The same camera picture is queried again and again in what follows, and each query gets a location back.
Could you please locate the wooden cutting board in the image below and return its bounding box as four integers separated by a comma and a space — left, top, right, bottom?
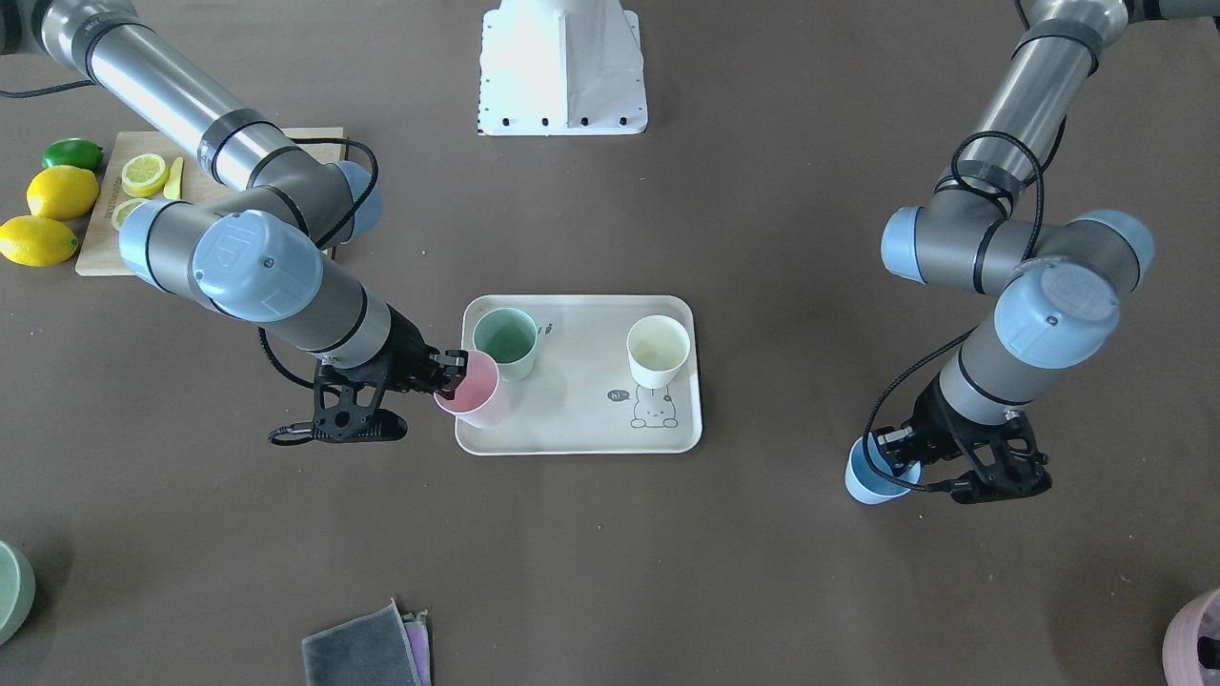
74, 131, 292, 276

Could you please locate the mint green bowl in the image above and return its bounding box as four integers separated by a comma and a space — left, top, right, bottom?
0, 541, 37, 644

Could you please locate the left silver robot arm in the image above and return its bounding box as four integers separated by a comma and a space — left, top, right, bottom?
845, 1, 1218, 504

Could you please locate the cream plastic cup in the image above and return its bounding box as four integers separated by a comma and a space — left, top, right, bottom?
626, 315, 691, 391

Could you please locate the green lime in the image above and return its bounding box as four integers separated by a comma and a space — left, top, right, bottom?
41, 138, 105, 172

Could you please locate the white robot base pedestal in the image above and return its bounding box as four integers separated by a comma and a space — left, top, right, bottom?
477, 1, 649, 135

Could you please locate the blue plastic cup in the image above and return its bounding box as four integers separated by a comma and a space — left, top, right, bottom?
844, 437, 911, 505

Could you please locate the yellow plastic knife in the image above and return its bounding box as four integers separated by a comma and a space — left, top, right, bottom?
162, 157, 185, 200

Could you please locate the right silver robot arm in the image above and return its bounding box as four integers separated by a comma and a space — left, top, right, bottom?
2, 1, 468, 446

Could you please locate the whole yellow lemon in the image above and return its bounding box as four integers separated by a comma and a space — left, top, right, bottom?
26, 165, 99, 221
1, 214, 79, 269

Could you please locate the green plastic cup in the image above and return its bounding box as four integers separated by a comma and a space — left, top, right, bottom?
472, 308, 538, 382

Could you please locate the lemon half slice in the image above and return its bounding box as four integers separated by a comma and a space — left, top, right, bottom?
120, 153, 170, 198
110, 198, 148, 231

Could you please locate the cream plastic tray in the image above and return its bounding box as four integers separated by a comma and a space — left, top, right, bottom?
455, 294, 702, 455

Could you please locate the grey folded cloth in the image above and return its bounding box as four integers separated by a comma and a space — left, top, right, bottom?
301, 602, 433, 685

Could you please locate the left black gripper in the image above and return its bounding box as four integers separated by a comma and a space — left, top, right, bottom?
872, 381, 1053, 504

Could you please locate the pink plastic cup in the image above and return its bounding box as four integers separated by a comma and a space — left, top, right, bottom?
433, 349, 511, 428

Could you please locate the pink bowl with ice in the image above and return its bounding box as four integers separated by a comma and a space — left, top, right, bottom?
1161, 590, 1219, 685

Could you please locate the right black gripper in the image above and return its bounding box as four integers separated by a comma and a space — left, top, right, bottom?
268, 310, 468, 446

